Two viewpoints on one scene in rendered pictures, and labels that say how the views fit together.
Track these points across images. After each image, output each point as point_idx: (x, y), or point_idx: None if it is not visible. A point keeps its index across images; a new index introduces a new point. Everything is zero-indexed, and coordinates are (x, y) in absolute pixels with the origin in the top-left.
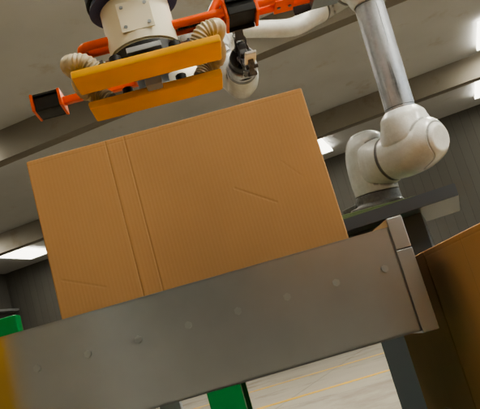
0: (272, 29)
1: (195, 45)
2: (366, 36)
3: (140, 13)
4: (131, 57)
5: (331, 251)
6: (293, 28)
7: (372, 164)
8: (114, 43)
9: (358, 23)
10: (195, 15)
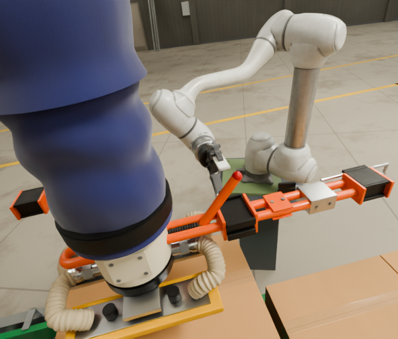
0: (228, 83)
1: (198, 318)
2: (296, 95)
3: (136, 267)
4: (130, 335)
5: None
6: (244, 80)
7: (264, 166)
8: (105, 277)
9: (293, 79)
10: (193, 234)
